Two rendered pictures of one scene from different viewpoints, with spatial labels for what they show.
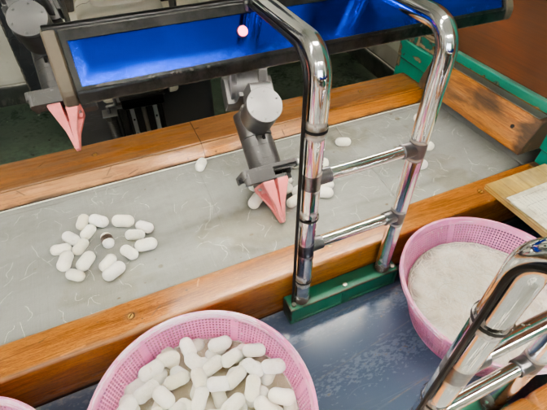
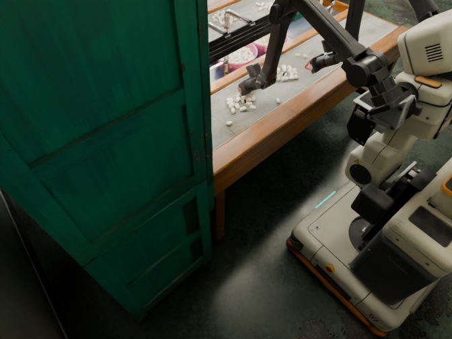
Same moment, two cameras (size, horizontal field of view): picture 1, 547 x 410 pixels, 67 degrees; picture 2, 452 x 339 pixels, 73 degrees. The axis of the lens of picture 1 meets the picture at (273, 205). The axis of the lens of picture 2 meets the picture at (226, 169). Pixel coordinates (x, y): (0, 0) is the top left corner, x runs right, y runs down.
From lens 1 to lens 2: 191 cm
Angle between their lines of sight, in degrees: 82
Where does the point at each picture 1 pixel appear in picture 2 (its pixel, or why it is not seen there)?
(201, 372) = (240, 59)
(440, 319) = not seen: hidden behind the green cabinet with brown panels
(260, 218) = not seen: hidden behind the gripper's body
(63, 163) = (321, 87)
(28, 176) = (327, 81)
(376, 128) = (216, 137)
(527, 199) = not seen: hidden behind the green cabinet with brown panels
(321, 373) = (216, 77)
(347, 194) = (220, 103)
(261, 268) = (237, 72)
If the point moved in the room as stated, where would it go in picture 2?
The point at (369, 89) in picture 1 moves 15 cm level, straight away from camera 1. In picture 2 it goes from (224, 155) to (227, 183)
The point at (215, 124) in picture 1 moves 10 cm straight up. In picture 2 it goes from (284, 114) to (288, 98)
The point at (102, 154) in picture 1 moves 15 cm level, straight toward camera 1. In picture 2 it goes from (313, 93) to (290, 80)
